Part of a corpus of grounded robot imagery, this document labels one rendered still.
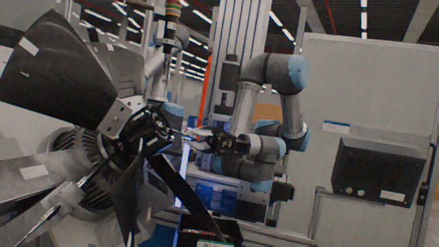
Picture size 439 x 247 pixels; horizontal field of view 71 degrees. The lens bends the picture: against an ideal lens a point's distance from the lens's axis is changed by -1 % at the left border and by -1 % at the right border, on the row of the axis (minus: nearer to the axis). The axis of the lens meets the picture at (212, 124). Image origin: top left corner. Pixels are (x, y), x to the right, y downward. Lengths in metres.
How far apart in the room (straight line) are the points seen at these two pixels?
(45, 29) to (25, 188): 0.30
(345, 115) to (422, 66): 0.67
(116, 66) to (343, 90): 2.04
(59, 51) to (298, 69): 0.76
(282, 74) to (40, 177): 0.82
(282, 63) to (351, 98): 1.59
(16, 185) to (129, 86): 0.43
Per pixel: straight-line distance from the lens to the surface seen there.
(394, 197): 1.26
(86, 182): 0.69
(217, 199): 1.56
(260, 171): 1.09
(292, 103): 1.27
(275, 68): 1.16
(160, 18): 0.92
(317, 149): 2.66
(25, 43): 0.68
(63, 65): 0.70
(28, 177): 0.66
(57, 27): 0.72
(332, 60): 2.70
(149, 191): 0.96
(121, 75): 0.95
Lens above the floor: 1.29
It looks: 3 degrees down
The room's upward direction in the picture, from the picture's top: 9 degrees clockwise
